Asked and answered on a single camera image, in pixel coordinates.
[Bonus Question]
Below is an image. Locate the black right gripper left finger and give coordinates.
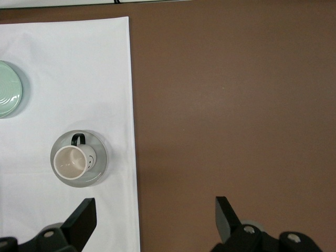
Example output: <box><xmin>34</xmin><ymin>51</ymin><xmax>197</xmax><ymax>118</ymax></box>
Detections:
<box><xmin>23</xmin><ymin>198</ymin><xmax>97</xmax><ymax>252</ymax></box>

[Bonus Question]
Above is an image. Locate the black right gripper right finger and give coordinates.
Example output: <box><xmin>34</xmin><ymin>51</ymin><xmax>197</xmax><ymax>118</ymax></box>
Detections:
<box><xmin>209</xmin><ymin>196</ymin><xmax>279</xmax><ymax>252</ymax></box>

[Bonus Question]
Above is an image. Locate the white mug with black handle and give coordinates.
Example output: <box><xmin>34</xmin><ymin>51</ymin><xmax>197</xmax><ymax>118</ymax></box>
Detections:
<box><xmin>53</xmin><ymin>133</ymin><xmax>97</xmax><ymax>180</ymax></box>

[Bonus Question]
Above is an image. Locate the gray plate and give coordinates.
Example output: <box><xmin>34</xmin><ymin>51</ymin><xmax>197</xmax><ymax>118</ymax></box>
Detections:
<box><xmin>50</xmin><ymin>129</ymin><xmax>108</xmax><ymax>188</ymax></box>

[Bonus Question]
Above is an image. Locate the green plate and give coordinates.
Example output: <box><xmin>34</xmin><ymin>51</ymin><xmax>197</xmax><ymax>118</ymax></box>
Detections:
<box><xmin>0</xmin><ymin>60</ymin><xmax>24</xmax><ymax>119</ymax></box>

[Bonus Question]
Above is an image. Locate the white cloth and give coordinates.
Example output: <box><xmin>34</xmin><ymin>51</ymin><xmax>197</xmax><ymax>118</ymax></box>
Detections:
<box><xmin>0</xmin><ymin>16</ymin><xmax>141</xmax><ymax>252</ymax></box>

